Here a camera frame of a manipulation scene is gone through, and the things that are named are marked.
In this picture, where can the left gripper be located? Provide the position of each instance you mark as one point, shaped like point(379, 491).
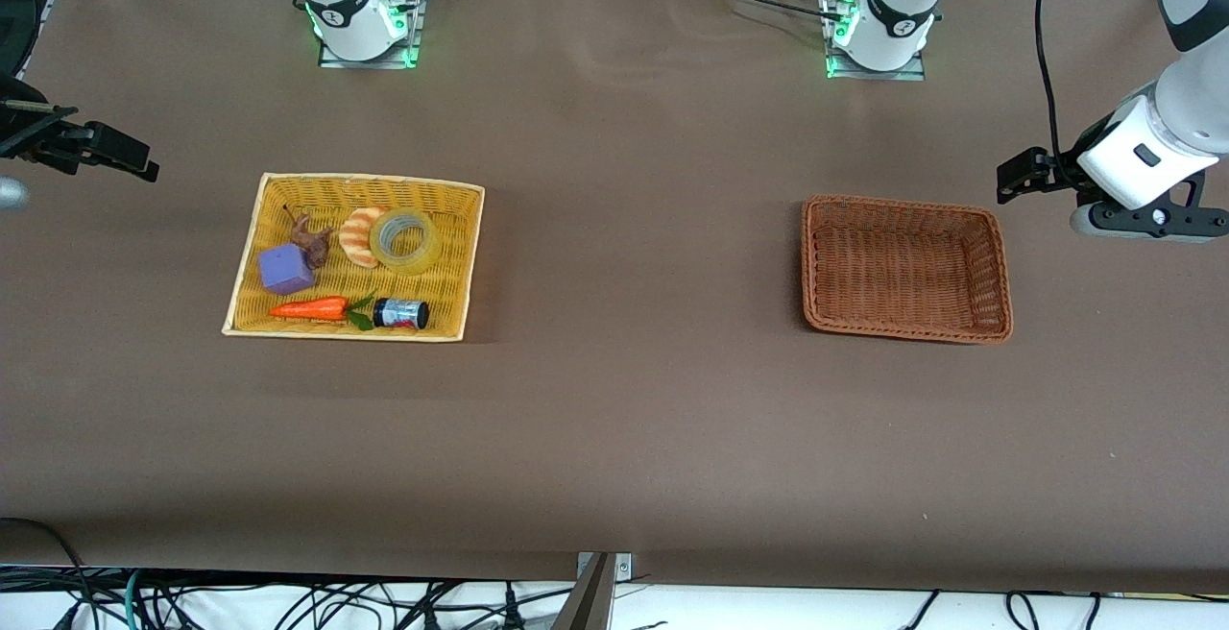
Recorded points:
point(1064, 167)

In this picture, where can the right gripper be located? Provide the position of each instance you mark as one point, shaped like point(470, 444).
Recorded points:
point(21, 133)

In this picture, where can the clear yellowish tape roll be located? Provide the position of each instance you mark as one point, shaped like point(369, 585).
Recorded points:
point(408, 263)

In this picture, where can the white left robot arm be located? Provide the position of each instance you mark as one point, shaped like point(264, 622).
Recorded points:
point(893, 15)

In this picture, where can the brown wicker basket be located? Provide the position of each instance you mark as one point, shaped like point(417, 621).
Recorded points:
point(903, 265)

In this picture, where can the purple foam cube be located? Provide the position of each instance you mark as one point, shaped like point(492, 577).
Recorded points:
point(285, 270)

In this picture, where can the brown toy figurine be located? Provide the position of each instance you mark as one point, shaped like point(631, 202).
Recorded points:
point(309, 238)

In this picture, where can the orange toy carrot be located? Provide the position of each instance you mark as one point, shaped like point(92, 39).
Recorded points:
point(312, 308)

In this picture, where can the toy croissant bread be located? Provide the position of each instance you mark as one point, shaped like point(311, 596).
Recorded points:
point(355, 241)

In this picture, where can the yellow woven tray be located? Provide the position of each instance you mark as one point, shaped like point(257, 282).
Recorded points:
point(451, 303)

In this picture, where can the grey metal bar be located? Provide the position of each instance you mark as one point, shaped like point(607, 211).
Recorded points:
point(588, 601)

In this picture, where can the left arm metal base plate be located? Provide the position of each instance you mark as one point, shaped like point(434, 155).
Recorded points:
point(912, 73)

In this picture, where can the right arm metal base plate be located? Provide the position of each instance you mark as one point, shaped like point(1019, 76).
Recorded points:
point(415, 35)

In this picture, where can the metal corner bracket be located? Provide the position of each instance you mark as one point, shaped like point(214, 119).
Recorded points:
point(624, 568)

